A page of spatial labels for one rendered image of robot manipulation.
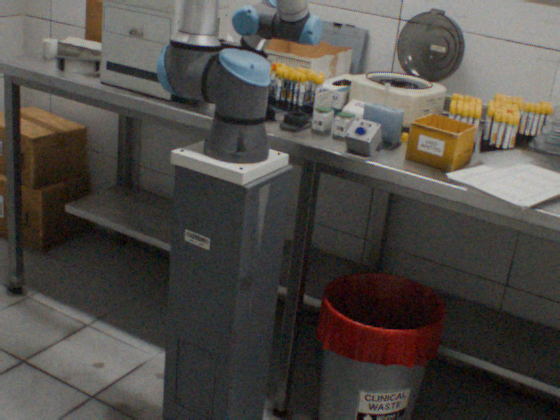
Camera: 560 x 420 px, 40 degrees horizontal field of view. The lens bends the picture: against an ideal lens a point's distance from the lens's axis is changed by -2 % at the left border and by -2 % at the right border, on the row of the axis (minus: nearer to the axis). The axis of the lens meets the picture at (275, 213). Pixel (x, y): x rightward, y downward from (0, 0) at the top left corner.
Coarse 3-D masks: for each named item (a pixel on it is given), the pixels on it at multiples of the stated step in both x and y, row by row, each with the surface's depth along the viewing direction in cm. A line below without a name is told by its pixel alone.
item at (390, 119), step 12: (372, 108) 208; (384, 108) 207; (396, 108) 208; (372, 120) 209; (384, 120) 207; (396, 120) 205; (384, 132) 208; (396, 132) 207; (384, 144) 208; (396, 144) 209
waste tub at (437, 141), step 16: (416, 128) 197; (432, 128) 194; (448, 128) 206; (464, 128) 203; (416, 144) 198; (432, 144) 196; (448, 144) 193; (464, 144) 197; (416, 160) 199; (432, 160) 197; (448, 160) 194; (464, 160) 201
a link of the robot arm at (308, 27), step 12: (276, 0) 186; (288, 0) 184; (300, 0) 185; (276, 12) 194; (288, 12) 186; (300, 12) 187; (276, 24) 193; (288, 24) 190; (300, 24) 190; (312, 24) 190; (276, 36) 195; (288, 36) 193; (300, 36) 191; (312, 36) 191
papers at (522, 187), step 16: (448, 176) 188; (464, 176) 189; (480, 176) 190; (496, 176) 192; (512, 176) 193; (528, 176) 195; (544, 176) 196; (480, 192) 183; (496, 192) 181; (512, 192) 182; (528, 192) 183; (544, 192) 184; (528, 208) 177
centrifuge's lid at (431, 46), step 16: (416, 16) 240; (432, 16) 241; (448, 16) 236; (400, 32) 244; (416, 32) 246; (432, 32) 244; (448, 32) 240; (400, 48) 246; (416, 48) 247; (432, 48) 245; (448, 48) 241; (464, 48) 235; (416, 64) 247; (432, 64) 245; (448, 64) 241; (432, 80) 239
